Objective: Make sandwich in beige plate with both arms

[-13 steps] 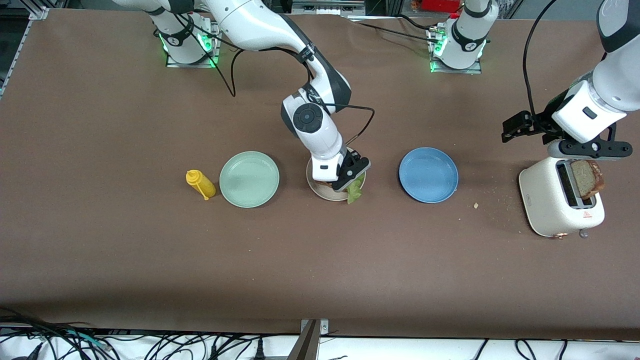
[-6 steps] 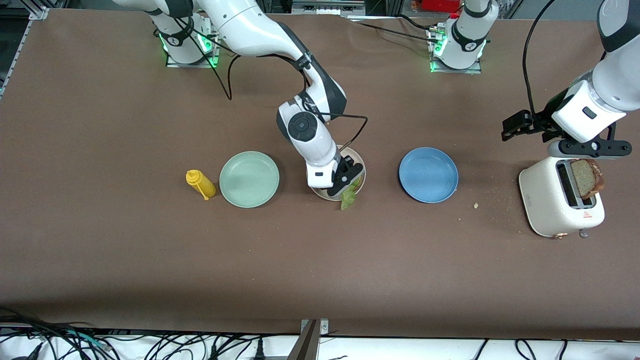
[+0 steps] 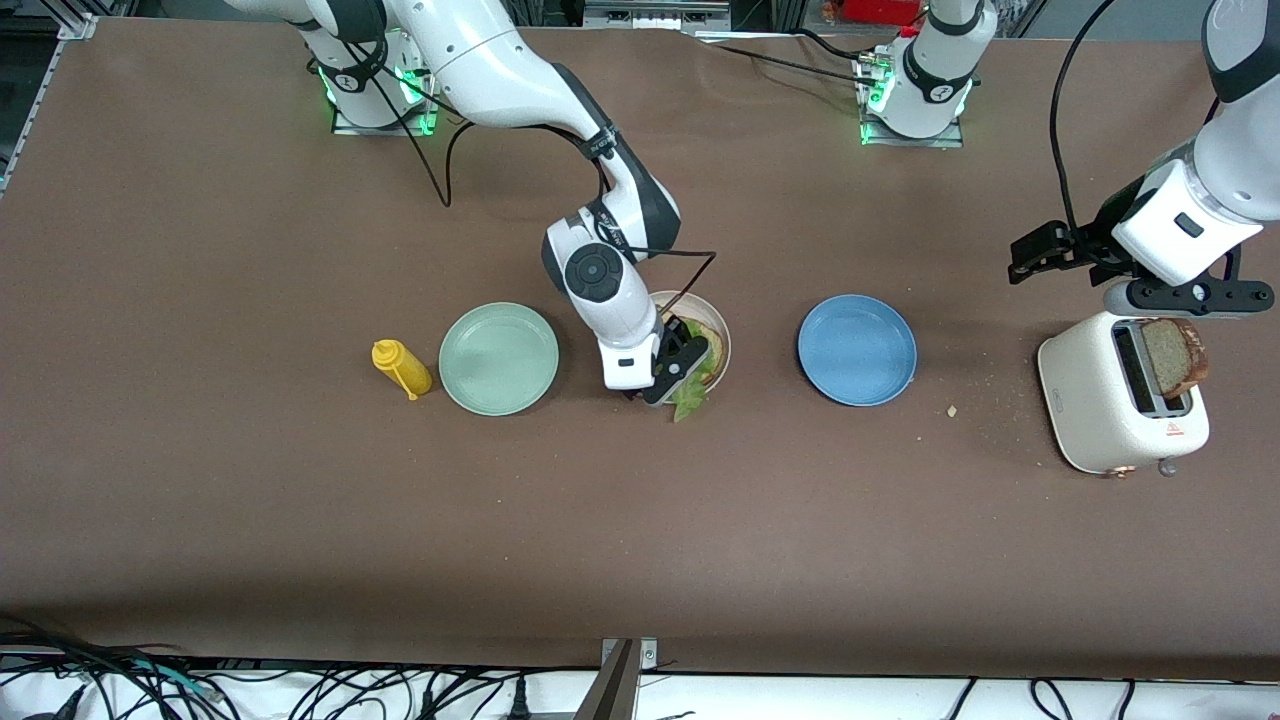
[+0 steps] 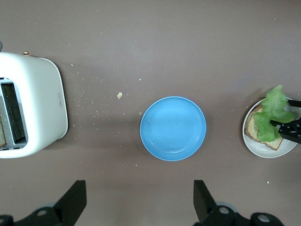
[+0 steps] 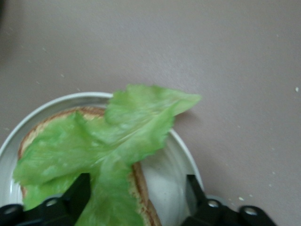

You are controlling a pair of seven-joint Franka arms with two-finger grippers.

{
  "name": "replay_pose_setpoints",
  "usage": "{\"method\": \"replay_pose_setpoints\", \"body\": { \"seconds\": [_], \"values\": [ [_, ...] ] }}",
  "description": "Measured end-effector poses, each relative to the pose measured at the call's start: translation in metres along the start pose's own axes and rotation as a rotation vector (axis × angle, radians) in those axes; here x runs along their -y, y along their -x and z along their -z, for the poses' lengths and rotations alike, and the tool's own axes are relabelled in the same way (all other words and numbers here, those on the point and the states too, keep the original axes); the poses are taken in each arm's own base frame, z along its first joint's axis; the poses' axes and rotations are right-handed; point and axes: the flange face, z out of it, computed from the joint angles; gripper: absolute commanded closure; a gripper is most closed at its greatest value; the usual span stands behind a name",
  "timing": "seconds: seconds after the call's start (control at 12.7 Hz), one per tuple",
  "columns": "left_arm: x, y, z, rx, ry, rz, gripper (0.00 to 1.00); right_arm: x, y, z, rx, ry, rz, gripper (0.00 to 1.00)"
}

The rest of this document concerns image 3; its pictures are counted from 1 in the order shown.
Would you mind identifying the black base cable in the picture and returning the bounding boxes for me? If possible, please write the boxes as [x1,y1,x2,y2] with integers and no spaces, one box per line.
[690,30,881,86]

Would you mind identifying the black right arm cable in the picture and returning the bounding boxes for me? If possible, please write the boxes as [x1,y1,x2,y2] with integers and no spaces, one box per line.
[340,40,718,321]

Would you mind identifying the teal cable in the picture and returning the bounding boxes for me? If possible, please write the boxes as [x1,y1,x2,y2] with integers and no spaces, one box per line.
[130,665,216,696]

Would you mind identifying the blue plate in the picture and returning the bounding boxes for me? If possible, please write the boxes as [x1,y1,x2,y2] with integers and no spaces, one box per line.
[797,294,918,407]

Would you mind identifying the red box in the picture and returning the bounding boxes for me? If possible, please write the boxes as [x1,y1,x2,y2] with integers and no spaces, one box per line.
[840,0,921,26]

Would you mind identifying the cream white toaster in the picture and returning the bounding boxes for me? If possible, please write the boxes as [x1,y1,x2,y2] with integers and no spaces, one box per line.
[1037,307,1211,478]

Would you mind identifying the grey metal frame device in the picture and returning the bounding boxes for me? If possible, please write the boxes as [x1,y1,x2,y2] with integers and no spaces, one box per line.
[583,0,731,31]

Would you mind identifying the yellow squeeze bottle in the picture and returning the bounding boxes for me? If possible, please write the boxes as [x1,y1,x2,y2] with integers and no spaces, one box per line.
[371,339,434,402]

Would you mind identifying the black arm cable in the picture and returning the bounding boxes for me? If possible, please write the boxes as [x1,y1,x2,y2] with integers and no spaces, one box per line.
[340,40,718,321]
[1047,0,1119,256]

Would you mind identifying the green lettuce leaf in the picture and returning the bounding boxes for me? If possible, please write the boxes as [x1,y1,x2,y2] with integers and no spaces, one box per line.
[672,350,723,424]

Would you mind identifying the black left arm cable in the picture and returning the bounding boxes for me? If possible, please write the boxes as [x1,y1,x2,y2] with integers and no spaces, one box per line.
[1047,0,1119,256]

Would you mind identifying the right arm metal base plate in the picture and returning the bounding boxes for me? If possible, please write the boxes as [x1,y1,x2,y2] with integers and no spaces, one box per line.
[330,40,444,136]

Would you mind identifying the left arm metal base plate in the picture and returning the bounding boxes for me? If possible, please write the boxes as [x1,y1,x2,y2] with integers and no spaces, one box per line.
[860,55,966,149]

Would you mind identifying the aluminium table edge bracket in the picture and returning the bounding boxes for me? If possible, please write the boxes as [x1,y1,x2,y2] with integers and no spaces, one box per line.
[575,637,658,720]

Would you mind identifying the toasted bread slice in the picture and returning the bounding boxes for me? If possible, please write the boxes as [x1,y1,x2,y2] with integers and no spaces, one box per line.
[688,320,727,387]
[1140,315,1209,401]

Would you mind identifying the mint green plate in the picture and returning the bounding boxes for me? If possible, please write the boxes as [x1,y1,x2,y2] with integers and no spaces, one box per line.
[438,302,560,417]

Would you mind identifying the beige plate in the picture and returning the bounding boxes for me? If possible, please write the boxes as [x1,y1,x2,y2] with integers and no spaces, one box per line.
[648,289,733,403]

